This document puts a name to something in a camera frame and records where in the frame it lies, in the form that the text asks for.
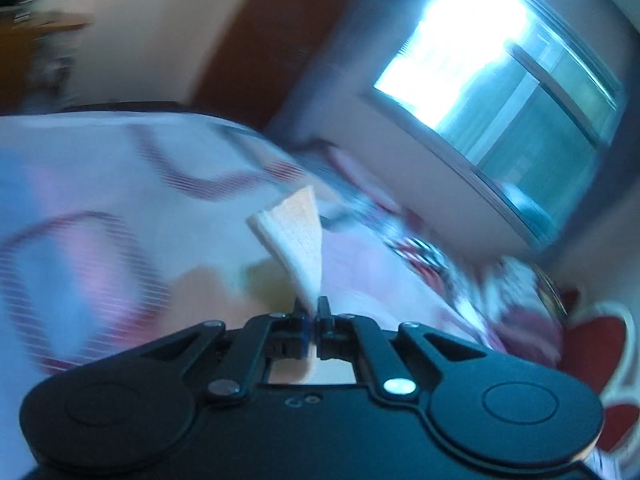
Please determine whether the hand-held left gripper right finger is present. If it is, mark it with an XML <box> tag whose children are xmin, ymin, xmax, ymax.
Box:
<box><xmin>318</xmin><ymin>296</ymin><xmax>488</xmax><ymax>406</ymax></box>

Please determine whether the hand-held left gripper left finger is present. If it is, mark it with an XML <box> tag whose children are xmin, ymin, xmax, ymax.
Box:
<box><xmin>137</xmin><ymin>298</ymin><xmax>312</xmax><ymax>404</ymax></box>

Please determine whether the cream small garment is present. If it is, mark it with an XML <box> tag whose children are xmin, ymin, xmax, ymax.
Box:
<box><xmin>246</xmin><ymin>185</ymin><xmax>323</xmax><ymax>386</ymax></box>

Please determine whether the black red striped pillow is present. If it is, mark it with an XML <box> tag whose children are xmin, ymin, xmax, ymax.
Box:
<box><xmin>382</xmin><ymin>235</ymin><xmax>453</xmax><ymax>283</ymax></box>

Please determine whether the maroon white striped pillow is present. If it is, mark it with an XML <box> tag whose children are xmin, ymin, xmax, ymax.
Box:
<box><xmin>477</xmin><ymin>257</ymin><xmax>568</xmax><ymax>366</ymax></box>

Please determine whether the pink white patterned blanket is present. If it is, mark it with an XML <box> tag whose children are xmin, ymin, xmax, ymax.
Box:
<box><xmin>0</xmin><ymin>110</ymin><xmax>568</xmax><ymax>480</ymax></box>

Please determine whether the red and white headboard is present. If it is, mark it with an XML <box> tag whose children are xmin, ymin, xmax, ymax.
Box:
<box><xmin>562</xmin><ymin>297</ymin><xmax>635</xmax><ymax>463</ymax></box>

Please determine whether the window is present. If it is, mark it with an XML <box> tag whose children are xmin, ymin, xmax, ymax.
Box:
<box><xmin>372</xmin><ymin>0</ymin><xmax>627</xmax><ymax>253</ymax></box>

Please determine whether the brown wooden door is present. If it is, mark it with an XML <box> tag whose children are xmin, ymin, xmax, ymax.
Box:
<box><xmin>192</xmin><ymin>0</ymin><xmax>363</xmax><ymax>123</ymax></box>

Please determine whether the wooden shelf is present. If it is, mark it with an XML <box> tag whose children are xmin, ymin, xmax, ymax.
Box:
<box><xmin>0</xmin><ymin>7</ymin><xmax>95</xmax><ymax>113</ymax></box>

